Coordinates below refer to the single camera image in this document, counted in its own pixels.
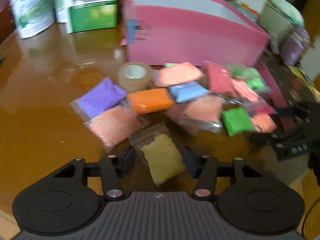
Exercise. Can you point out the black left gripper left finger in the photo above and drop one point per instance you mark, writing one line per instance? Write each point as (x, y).
(110, 169)

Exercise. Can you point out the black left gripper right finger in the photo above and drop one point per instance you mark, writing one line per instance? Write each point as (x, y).
(207, 169)

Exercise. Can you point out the pink box lid with portrait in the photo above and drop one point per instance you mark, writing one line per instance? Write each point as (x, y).
(288, 86)

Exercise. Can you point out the olive yellow clay bag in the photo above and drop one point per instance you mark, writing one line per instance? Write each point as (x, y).
(158, 151)

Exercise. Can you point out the magenta clay bag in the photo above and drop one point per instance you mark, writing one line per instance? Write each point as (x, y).
(262, 108)

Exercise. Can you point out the light pink clay bag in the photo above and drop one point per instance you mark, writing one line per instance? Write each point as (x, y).
(115, 125)

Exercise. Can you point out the salmon pink clay bag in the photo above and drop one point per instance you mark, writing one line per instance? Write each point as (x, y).
(203, 113)

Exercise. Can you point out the bright green clay bag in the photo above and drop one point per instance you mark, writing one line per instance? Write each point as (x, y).
(236, 120)

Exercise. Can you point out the coral pink clay bag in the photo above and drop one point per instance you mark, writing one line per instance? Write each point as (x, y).
(244, 91)

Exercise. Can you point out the orange clay bag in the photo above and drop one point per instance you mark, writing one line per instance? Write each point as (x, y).
(149, 101)

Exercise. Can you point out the purple clay bag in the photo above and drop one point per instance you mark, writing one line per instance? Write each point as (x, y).
(102, 97)

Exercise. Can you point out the dark green clay bag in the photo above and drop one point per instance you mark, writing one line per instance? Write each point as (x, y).
(251, 77)

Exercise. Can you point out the light blue clay bag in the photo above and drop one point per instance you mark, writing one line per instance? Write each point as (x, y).
(187, 92)

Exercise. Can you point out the purple water bottle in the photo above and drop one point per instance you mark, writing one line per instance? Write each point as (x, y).
(294, 46)

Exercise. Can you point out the red clay bag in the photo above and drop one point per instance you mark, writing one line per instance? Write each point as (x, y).
(219, 79)

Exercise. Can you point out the tan bandage tape roll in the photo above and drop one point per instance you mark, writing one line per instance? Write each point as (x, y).
(135, 76)

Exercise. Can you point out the peach clay bag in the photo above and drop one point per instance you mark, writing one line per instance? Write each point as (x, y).
(177, 74)

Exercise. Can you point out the grey green bucket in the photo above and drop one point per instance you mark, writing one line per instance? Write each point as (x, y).
(277, 24)

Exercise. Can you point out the pastel plush toy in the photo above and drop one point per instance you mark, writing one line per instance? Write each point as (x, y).
(289, 11)

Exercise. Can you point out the pink cardboard box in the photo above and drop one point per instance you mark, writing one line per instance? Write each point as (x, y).
(174, 31)

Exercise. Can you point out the green white medicine box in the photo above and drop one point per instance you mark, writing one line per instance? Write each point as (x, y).
(84, 15)

